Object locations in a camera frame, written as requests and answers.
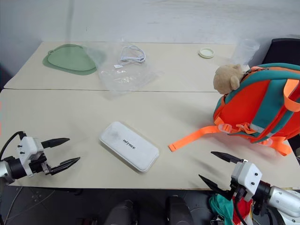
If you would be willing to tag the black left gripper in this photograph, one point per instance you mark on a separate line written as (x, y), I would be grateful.
(38, 165)

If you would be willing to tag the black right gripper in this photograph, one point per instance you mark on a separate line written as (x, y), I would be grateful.
(237, 193)

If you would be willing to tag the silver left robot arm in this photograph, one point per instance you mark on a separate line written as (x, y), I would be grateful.
(9, 169)

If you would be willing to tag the white zippered case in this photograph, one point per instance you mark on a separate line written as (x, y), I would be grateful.
(129, 146)

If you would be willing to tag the orange and teal backpack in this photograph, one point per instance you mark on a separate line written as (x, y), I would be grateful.
(255, 103)

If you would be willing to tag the green and red fabric item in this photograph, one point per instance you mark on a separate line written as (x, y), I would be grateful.
(222, 208)

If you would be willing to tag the beige plush monkey head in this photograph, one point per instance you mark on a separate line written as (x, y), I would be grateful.
(226, 78)

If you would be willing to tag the green silicone mat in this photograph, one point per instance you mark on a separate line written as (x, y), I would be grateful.
(68, 59)

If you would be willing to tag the clear plastic bag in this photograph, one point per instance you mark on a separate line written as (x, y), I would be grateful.
(126, 78)

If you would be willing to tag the cream round lid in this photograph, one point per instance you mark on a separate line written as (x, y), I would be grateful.
(206, 52)

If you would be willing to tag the clear plastic cup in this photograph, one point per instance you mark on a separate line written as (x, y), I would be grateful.
(246, 50)

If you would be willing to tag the black chair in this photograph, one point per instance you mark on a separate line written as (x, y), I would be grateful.
(284, 50)

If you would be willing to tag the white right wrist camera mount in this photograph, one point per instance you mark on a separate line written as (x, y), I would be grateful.
(247, 174)

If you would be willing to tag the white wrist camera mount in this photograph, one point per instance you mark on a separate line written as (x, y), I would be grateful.
(30, 145)
(247, 174)

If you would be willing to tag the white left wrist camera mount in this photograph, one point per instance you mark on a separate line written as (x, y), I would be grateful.
(30, 145)

